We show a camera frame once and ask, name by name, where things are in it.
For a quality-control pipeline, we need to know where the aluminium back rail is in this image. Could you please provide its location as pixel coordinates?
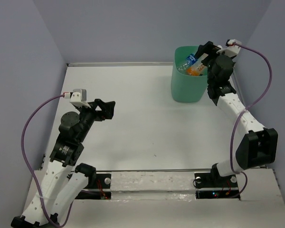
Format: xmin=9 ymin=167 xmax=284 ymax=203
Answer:
xmin=66 ymin=61 xmax=236 ymax=67

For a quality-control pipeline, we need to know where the white foam strip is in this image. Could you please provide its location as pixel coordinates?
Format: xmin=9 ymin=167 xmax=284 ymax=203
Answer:
xmin=110 ymin=171 xmax=196 ymax=192

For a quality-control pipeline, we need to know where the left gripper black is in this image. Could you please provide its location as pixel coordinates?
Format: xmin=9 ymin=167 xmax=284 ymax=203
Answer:
xmin=76 ymin=98 xmax=115 ymax=141

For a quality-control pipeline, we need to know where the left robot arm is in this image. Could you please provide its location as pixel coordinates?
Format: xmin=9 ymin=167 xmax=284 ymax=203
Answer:
xmin=11 ymin=99 xmax=116 ymax=228

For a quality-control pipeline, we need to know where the large orange label bottle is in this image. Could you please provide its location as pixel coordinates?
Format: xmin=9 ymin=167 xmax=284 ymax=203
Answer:
xmin=185 ymin=61 xmax=207 ymax=76

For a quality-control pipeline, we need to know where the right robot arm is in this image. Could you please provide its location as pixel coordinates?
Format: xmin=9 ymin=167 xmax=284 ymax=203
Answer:
xmin=193 ymin=40 xmax=278 ymax=189

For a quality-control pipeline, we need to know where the crushed bottle blue label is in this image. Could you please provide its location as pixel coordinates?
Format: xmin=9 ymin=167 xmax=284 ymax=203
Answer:
xmin=177 ymin=53 xmax=197 ymax=74

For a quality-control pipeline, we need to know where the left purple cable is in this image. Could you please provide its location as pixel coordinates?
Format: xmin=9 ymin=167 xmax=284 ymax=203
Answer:
xmin=21 ymin=94 xmax=73 ymax=226

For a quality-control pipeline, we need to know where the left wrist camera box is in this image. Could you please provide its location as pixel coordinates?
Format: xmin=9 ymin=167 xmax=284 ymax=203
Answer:
xmin=70 ymin=89 xmax=91 ymax=108

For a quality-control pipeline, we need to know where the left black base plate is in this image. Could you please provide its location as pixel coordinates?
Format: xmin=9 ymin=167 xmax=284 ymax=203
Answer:
xmin=75 ymin=172 xmax=112 ymax=200

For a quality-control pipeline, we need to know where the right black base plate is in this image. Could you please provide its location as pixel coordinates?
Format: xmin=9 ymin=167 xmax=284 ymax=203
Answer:
xmin=192 ymin=172 xmax=240 ymax=200

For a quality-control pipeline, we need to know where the green plastic bin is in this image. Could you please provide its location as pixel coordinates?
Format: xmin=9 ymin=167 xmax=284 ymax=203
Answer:
xmin=171 ymin=46 xmax=208 ymax=103

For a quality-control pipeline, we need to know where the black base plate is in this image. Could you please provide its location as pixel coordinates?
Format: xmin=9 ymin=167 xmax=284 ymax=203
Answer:
xmin=75 ymin=172 xmax=112 ymax=200
xmin=192 ymin=172 xmax=240 ymax=200

